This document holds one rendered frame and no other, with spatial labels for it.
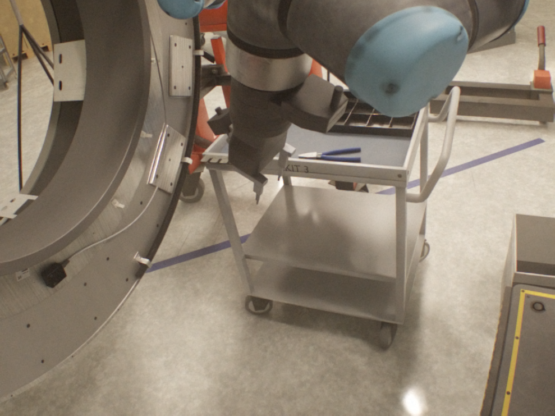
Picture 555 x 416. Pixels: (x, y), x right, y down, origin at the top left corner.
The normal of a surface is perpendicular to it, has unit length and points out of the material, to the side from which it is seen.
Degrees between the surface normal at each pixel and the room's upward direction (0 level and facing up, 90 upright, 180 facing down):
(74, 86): 63
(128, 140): 35
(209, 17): 90
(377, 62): 75
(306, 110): 24
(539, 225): 90
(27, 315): 90
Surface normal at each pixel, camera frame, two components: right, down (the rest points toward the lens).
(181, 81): 0.90, 0.10
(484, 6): 0.54, 0.15
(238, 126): -0.72, 0.52
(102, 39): -0.43, 0.34
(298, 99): 0.09, -0.59
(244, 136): -0.58, 0.73
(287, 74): 0.38, 0.76
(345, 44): -0.73, 0.32
